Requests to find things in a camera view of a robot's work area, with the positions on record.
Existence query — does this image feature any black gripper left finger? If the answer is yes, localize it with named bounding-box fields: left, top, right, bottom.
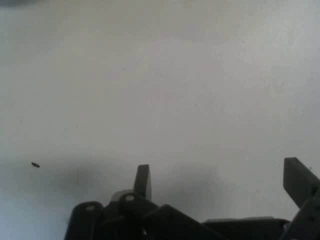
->
left=65, top=164, right=226, bottom=240

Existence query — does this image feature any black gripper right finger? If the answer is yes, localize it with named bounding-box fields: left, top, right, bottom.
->
left=283, top=157, right=320, bottom=240

